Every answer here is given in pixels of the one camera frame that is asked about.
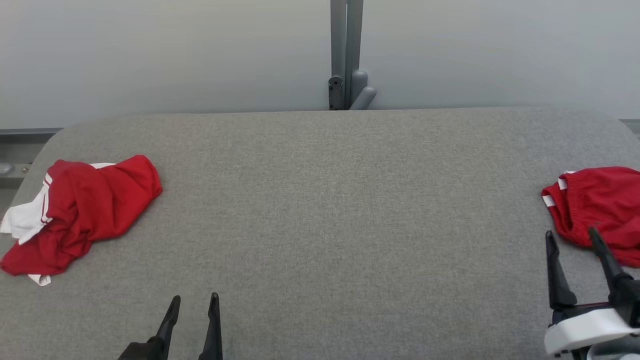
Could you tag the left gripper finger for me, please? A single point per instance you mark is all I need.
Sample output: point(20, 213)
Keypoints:
point(167, 330)
point(214, 335)

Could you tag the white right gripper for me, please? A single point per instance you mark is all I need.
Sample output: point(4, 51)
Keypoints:
point(580, 331)

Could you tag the red shorts white stripe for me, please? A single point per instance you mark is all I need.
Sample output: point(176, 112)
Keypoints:
point(600, 200)

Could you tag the red basketball jersey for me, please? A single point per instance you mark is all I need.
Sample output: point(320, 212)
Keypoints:
point(95, 205)

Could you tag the grey fabric sofa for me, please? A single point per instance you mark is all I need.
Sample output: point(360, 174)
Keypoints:
point(325, 210)

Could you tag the grey metal tube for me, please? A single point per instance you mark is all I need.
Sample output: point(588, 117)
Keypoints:
point(6, 168)

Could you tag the grey cylindrical tube fitting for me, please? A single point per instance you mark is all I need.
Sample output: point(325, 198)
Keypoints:
point(361, 94)

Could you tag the dark grey post bracket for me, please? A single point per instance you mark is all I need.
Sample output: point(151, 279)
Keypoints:
point(335, 94)

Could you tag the grey metal post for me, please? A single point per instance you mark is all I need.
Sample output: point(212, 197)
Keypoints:
point(346, 30)

